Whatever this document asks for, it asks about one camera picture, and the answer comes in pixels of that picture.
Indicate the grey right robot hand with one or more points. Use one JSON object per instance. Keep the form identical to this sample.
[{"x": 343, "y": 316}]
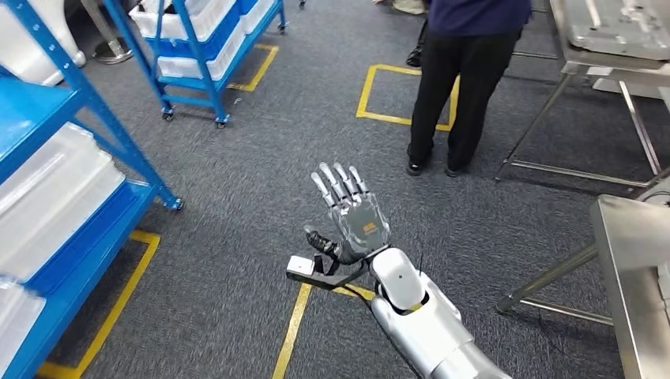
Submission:
[{"x": 361, "y": 225}]

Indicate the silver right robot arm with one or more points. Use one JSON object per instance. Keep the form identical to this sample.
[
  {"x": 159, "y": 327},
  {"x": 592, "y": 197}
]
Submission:
[{"x": 429, "y": 324}]

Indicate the steel workbench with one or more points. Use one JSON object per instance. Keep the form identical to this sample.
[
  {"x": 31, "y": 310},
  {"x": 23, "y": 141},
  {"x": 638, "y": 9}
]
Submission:
[{"x": 633, "y": 272}]

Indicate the silver sheet metal part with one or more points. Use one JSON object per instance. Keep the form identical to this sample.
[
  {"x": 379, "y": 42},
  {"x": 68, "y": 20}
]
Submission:
[{"x": 617, "y": 31}]

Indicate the blue metal shelf rack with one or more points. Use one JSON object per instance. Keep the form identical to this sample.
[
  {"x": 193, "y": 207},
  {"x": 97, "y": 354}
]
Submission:
[{"x": 31, "y": 110}]

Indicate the yellow floor tape outline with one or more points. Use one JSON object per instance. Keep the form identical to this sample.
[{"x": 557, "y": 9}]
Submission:
[{"x": 366, "y": 94}]

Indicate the person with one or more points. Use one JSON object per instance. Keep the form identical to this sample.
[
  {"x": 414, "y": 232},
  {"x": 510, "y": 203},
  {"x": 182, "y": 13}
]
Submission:
[{"x": 471, "y": 63}]

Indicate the beige soft item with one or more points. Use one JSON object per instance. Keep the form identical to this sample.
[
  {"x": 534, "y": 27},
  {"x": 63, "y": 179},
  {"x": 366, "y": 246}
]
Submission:
[{"x": 403, "y": 5}]

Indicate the blue plastic bin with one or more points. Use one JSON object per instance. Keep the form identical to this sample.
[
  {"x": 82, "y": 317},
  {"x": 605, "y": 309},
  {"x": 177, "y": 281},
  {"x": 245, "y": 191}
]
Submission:
[
  {"x": 209, "y": 44},
  {"x": 94, "y": 235},
  {"x": 246, "y": 5}
]

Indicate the steel table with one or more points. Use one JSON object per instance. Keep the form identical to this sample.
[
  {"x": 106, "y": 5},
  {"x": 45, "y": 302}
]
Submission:
[{"x": 602, "y": 67}]

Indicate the white box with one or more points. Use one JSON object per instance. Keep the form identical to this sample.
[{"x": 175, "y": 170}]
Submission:
[{"x": 628, "y": 86}]

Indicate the white car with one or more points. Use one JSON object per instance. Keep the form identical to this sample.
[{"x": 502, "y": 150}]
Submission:
[{"x": 31, "y": 42}]

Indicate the chrome stanchion post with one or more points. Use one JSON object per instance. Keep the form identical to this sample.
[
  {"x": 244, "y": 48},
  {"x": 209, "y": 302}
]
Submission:
[{"x": 110, "y": 52}]

